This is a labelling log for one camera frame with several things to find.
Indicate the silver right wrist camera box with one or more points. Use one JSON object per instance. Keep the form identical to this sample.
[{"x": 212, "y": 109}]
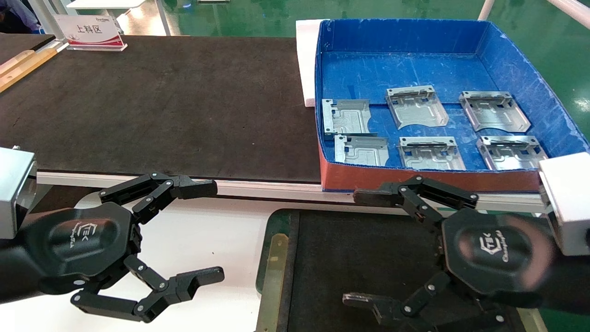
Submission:
[{"x": 569, "y": 203}]

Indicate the large black conveyor mat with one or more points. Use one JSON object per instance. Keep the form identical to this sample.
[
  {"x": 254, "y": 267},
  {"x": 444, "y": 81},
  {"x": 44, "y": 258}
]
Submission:
[{"x": 161, "y": 106}]

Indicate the white background table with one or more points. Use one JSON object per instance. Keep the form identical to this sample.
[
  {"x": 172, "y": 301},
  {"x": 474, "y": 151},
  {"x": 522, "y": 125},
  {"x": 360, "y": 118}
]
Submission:
[{"x": 106, "y": 3}]

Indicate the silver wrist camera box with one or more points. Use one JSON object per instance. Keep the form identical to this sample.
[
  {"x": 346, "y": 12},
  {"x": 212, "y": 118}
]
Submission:
[
  {"x": 14, "y": 193},
  {"x": 569, "y": 203}
]

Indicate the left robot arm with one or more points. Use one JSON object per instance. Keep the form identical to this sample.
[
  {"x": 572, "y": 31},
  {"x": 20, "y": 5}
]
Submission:
[{"x": 11, "y": 272}]

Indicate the acrylic sign with red stripe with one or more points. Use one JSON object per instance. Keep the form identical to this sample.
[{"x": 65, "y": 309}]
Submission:
[{"x": 87, "y": 30}]

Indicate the wooden edge strip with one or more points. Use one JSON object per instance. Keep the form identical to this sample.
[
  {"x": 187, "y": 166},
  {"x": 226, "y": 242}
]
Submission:
[{"x": 23, "y": 67}]

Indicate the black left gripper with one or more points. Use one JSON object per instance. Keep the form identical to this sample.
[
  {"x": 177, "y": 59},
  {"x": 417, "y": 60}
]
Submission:
[{"x": 83, "y": 249}]

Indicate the blue corrugated plastic box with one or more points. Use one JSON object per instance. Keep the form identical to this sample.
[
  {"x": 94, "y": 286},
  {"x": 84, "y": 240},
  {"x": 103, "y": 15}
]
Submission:
[{"x": 405, "y": 69}]

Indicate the white foam block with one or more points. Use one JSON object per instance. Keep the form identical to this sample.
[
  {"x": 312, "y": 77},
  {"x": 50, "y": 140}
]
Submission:
[{"x": 306, "y": 64}]

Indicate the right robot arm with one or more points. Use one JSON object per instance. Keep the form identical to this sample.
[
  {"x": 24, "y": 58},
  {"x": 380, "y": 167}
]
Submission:
[{"x": 571, "y": 286}]

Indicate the aluminium table frame rail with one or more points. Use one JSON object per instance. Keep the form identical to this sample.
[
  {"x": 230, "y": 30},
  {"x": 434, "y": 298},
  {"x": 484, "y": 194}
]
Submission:
[{"x": 258, "y": 186}]

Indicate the person in blue clothing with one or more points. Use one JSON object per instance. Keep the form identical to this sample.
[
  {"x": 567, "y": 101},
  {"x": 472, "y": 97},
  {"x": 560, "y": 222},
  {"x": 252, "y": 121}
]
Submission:
[{"x": 18, "y": 11}]

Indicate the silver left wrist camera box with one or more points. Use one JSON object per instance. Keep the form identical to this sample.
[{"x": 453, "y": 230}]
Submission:
[{"x": 14, "y": 193}]

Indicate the white slanted tube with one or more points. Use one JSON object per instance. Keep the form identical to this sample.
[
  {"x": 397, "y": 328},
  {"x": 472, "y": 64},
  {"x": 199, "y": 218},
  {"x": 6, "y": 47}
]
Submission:
[{"x": 571, "y": 11}]

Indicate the white frame post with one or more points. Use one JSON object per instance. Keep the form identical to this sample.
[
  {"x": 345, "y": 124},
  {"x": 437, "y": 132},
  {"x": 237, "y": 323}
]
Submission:
[{"x": 44, "y": 16}]

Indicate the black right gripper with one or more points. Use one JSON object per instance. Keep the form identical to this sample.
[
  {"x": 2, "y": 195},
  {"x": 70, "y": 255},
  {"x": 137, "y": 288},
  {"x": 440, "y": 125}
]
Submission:
[{"x": 498, "y": 253}]

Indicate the black tray container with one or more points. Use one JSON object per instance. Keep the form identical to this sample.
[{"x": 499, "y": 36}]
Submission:
[{"x": 359, "y": 258}]

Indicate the white tube post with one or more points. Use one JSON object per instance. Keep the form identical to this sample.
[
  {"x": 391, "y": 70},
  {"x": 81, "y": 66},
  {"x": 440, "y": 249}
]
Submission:
[{"x": 486, "y": 9}]

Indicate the stamped sheet metal bracket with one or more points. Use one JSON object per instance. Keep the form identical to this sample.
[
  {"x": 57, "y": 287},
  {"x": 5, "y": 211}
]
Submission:
[
  {"x": 495, "y": 113},
  {"x": 345, "y": 117},
  {"x": 364, "y": 152},
  {"x": 431, "y": 157},
  {"x": 417, "y": 108},
  {"x": 511, "y": 154}
]

